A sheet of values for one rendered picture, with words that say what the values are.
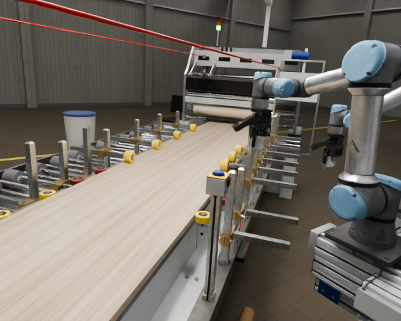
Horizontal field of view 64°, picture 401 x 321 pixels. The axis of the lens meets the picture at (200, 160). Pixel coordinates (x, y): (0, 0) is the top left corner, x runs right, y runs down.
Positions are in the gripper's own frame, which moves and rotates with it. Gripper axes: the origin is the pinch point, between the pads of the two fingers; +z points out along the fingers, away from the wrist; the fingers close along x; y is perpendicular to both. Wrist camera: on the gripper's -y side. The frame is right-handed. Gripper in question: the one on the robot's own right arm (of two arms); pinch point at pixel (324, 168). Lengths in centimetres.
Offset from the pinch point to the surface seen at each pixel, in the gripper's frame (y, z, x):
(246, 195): -37.3, 22.5, -17.4
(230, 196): -21, 4, -65
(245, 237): -14, 25, -58
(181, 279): -35, 47, -78
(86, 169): -138, 22, -58
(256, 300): -31, 109, 6
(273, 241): -2, 24, -54
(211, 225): -13, 6, -89
